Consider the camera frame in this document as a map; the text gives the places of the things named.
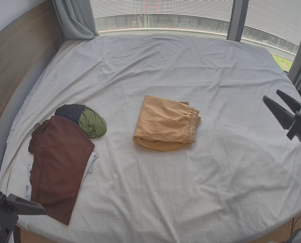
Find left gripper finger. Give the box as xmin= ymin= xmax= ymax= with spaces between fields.
xmin=6 ymin=193 xmax=46 ymax=216

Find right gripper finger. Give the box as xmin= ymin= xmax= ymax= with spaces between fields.
xmin=277 ymin=90 xmax=301 ymax=111
xmin=263 ymin=95 xmax=296 ymax=130

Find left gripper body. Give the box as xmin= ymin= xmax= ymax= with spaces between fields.
xmin=0 ymin=191 xmax=19 ymax=240

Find tan shorts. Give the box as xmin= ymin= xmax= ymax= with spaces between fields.
xmin=133 ymin=95 xmax=201 ymax=152

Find bed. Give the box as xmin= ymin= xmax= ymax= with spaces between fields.
xmin=0 ymin=0 xmax=301 ymax=243

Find brown shorts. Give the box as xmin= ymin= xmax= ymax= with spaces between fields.
xmin=28 ymin=116 xmax=95 ymax=226

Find white garment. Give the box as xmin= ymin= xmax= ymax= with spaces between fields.
xmin=25 ymin=151 xmax=99 ymax=201

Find black garment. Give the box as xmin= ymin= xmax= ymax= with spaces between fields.
xmin=55 ymin=104 xmax=86 ymax=126

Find green garment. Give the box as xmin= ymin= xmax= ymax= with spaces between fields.
xmin=78 ymin=106 xmax=107 ymax=139

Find window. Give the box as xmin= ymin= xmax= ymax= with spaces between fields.
xmin=86 ymin=0 xmax=301 ymax=88

